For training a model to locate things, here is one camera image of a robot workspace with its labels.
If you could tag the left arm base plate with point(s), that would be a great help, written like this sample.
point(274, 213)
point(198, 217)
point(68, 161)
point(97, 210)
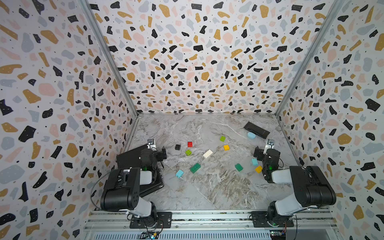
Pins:
point(160, 220)

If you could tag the aluminium front rail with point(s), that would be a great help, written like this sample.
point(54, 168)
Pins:
point(212, 225)

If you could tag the yellow lego brick right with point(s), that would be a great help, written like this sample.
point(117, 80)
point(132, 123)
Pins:
point(259, 169)

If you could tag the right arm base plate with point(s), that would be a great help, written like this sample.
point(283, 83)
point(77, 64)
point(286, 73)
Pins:
point(262, 219)

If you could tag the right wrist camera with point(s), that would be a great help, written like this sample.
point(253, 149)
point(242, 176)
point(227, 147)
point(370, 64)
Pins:
point(270, 144)

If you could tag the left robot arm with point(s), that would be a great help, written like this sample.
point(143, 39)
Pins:
point(137, 176)

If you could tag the light blue round object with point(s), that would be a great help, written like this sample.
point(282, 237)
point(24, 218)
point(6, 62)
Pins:
point(251, 135)

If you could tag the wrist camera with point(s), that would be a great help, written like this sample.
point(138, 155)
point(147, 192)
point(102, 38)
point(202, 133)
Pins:
point(270, 144)
point(151, 144)

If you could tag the white long lego brick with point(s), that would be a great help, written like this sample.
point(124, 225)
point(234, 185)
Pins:
point(207, 154)

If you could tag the dark green small lego brick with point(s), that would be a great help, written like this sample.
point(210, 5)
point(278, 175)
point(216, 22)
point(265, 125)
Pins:
point(238, 167)

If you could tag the light blue lego brick right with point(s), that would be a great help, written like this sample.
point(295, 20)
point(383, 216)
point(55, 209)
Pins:
point(255, 162)

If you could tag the black flat pouch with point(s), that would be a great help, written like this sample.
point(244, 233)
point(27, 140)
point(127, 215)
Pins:
point(258, 131)

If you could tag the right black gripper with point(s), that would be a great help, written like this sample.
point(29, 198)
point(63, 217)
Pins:
point(260, 153)

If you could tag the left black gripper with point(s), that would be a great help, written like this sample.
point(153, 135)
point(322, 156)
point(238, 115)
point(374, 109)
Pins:
point(161, 153)

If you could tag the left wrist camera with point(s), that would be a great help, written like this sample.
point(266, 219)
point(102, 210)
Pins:
point(151, 144)

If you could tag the dark green long lego brick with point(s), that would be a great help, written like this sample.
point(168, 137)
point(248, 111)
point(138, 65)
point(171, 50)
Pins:
point(195, 168)

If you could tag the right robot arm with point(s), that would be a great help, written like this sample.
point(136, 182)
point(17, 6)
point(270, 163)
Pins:
point(311, 189)

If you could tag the light blue lego brick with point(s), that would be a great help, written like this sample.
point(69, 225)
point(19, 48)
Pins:
point(255, 162)
point(179, 174)

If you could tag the light blue lego brick left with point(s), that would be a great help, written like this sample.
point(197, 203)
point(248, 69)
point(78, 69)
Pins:
point(179, 174)

